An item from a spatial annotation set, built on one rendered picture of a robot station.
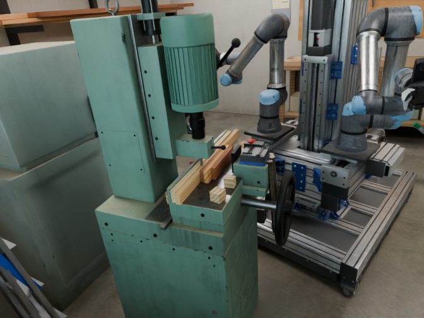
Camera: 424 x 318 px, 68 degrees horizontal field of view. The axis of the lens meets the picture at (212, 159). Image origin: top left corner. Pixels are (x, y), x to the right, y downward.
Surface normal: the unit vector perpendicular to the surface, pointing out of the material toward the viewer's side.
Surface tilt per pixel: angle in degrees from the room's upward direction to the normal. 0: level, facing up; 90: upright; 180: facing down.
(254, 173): 90
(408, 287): 0
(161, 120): 90
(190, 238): 90
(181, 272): 90
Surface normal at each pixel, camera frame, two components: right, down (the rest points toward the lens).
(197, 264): -0.38, 0.43
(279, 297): -0.07, -0.90
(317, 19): -0.67, 0.37
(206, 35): 0.66, 0.28
